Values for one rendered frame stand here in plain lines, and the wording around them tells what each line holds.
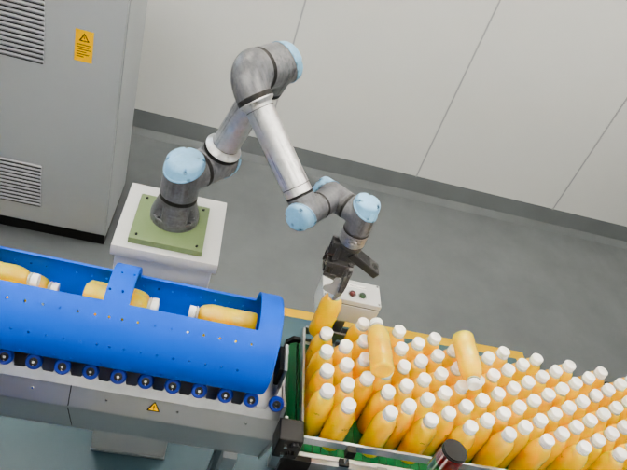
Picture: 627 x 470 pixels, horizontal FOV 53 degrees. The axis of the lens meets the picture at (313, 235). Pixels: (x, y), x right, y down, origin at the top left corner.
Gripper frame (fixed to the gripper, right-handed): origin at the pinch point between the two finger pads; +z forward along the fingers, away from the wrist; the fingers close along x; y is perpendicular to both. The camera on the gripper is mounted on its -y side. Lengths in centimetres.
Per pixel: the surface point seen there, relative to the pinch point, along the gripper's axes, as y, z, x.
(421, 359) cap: -30.2, 9.9, 11.0
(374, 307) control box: -16.5, 10.0, -7.4
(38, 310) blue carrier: 78, 1, 28
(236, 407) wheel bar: 22.4, 26.8, 27.9
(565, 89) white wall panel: -174, 12, -256
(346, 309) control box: -8.0, 13.5, -7.4
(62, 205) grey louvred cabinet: 114, 96, -122
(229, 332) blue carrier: 30.4, -1.2, 25.0
